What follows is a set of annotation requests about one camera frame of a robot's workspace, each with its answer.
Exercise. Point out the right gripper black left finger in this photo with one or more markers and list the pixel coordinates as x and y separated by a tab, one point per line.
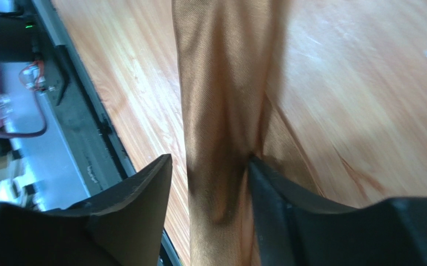
122	225

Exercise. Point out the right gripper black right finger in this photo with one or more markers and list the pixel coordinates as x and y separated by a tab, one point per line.
297	227

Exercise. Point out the brown satin napkin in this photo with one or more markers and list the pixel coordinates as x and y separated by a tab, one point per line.
229	58

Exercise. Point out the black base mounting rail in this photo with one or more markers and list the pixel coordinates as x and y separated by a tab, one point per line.
57	143

